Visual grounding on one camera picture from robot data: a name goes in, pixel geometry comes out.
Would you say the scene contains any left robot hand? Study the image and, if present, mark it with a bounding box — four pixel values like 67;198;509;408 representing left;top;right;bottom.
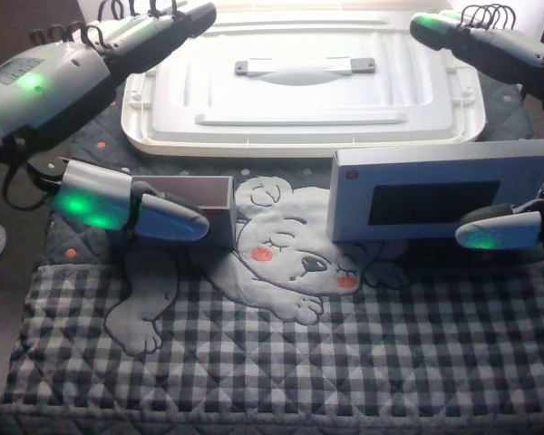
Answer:
454;183;544;253

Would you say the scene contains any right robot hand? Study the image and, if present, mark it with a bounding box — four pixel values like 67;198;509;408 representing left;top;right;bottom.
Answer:
53;157;211;248

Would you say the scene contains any large white box black window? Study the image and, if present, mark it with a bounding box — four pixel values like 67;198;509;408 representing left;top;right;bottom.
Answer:
325;138;544;244

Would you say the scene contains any small white box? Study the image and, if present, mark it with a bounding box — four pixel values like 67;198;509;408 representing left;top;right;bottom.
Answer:
131;175;238;250

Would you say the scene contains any white plastic lid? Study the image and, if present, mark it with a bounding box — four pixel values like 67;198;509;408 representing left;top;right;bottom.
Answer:
120;7;488;160

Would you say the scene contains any grey bear print quilt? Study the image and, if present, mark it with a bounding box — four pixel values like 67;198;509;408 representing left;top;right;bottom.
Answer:
0;81;544;435

